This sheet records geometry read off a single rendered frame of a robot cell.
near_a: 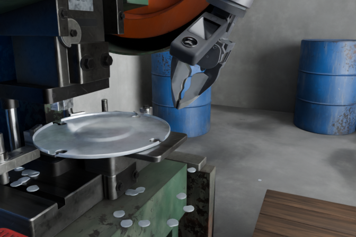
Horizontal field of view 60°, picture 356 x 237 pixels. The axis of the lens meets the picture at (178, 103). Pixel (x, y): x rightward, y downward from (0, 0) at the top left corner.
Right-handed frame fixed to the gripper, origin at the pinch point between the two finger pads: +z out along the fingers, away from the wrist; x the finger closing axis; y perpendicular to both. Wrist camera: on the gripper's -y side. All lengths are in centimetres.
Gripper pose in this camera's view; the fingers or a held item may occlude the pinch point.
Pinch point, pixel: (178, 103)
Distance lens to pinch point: 58.4
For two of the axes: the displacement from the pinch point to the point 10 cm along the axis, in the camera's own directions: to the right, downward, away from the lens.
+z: -3.8, 8.4, 3.8
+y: 3.8, -2.3, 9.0
